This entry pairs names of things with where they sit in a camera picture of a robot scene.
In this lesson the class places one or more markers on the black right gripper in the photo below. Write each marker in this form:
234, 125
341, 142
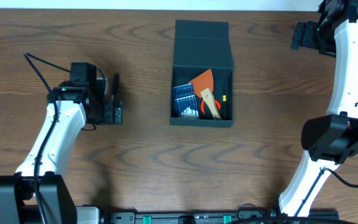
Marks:
308, 40

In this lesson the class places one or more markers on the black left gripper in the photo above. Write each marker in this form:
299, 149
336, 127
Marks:
117, 112

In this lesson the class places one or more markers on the black handled claw hammer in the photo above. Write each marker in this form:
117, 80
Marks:
115, 85

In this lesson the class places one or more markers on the red handled cutting pliers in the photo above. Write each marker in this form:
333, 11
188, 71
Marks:
202, 106

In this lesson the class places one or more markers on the dark green box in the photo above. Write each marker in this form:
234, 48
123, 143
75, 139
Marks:
198, 47

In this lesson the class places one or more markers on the orange scraper wooden handle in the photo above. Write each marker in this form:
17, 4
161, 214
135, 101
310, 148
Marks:
204, 85

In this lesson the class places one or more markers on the black yellow screwdriver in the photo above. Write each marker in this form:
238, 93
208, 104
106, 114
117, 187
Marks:
225, 102

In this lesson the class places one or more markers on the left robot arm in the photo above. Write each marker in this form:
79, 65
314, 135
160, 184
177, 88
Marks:
36, 192

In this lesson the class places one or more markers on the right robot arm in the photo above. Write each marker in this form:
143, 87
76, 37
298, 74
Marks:
328, 140

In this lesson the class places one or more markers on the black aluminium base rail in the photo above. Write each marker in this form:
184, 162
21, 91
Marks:
197, 217

